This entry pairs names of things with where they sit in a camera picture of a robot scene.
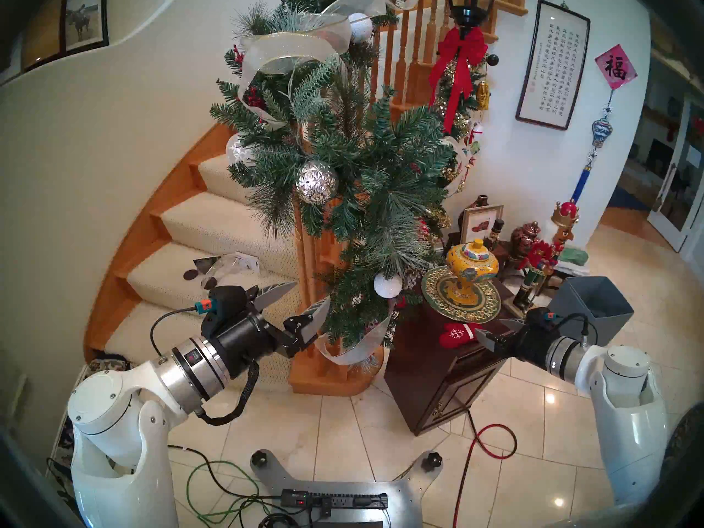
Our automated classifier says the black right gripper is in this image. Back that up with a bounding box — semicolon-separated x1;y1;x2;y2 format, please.
476;319;551;365

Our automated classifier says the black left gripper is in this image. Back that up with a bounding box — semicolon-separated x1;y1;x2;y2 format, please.
217;282;329;379

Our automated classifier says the red mitten ornament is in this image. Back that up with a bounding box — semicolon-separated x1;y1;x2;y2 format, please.
439;322;485;349

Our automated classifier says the white ball ornament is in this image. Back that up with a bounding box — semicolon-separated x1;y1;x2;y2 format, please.
348;13;373;43
374;273;403;299

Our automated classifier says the silver faceted ball ornament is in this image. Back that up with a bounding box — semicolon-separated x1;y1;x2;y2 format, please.
295;161;338;205

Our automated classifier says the shiny silver ball ornament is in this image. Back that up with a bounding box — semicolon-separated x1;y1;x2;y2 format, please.
225;134;254;164

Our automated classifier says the clear plastic packaging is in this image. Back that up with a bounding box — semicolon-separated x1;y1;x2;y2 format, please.
192;252;260;277

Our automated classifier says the grey plastic bin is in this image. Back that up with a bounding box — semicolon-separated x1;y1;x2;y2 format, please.
548;276;635;349

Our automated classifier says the green gold round plate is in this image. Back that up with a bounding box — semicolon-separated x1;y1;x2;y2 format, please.
421;265;502;323

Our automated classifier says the yellow lidded ceramic jar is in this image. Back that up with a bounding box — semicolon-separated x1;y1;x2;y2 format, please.
445;239;499;306

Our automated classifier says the dark wood cabinet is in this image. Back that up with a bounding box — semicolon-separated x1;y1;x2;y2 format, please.
384;279;537;436

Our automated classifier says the large red nutcracker figure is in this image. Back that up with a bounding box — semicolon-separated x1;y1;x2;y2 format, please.
503;200;580;320

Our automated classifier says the dark red cloisonne jar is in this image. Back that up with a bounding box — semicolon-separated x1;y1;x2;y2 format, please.
510;221;541;256

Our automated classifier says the carpeted wooden staircase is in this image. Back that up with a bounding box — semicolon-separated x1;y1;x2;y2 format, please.
82;120;386;397

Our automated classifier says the white glass door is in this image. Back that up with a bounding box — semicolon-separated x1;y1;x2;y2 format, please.
648;92;704;252

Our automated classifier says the black power strip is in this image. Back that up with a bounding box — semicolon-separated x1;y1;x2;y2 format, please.
280;489;389;510

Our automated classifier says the gold tinsel garland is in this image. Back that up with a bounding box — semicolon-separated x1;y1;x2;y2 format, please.
432;54;491;230

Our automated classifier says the blue tassel knot charm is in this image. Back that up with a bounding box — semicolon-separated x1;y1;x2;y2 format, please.
571;90;614;203

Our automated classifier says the wooden balustrade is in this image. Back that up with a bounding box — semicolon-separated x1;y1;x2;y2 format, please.
289;0;556;368

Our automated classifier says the framed calligraphy scroll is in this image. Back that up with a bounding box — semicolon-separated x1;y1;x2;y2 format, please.
515;0;591;130

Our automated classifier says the red bow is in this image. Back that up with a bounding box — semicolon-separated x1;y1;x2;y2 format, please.
428;26;489;134

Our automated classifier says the red diamond fu hanging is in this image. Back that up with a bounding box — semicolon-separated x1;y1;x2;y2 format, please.
595;44;639;90

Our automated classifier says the black lantern lamp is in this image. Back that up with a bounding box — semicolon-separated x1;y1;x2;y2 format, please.
444;0;504;30

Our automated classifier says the framed horse photo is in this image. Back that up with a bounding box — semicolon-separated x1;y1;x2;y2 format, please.
59;0;109;53

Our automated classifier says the brown framed picture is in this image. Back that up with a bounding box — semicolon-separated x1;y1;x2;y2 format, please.
21;0;68;71

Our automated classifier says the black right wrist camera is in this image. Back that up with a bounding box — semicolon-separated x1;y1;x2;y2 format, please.
528;307;559;331

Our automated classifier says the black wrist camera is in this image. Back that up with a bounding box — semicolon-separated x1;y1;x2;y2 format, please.
528;307;559;331
199;285;248;338

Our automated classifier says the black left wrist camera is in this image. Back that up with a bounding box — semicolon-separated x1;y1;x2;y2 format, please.
199;285;248;338

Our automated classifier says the black right camera cable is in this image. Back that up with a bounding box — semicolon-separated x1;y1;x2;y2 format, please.
553;312;597;349

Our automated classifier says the red floor cable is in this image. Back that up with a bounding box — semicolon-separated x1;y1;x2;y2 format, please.
452;411;518;528

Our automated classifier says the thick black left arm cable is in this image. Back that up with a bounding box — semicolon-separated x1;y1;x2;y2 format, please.
195;361;260;426

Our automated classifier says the small white picture frame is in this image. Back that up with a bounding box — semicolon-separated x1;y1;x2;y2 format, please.
459;204;504;246

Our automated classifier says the thin black left camera cable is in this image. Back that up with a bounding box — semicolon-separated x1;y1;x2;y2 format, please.
150;306;201;357

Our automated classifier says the black floor cable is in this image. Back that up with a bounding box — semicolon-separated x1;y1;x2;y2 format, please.
167;444;284;501

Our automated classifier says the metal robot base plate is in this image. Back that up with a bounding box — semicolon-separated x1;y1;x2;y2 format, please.
250;449;444;528

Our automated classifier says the green floor cable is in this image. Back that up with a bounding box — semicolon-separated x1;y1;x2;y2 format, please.
186;460;262;525

